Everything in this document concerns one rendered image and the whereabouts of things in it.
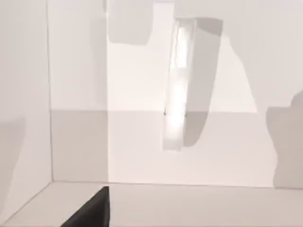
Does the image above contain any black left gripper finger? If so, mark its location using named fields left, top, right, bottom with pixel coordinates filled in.
left=60, top=186, right=110, bottom=227

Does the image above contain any white glossy upright panel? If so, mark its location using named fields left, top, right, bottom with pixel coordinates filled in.
left=161, top=17, right=197, bottom=152

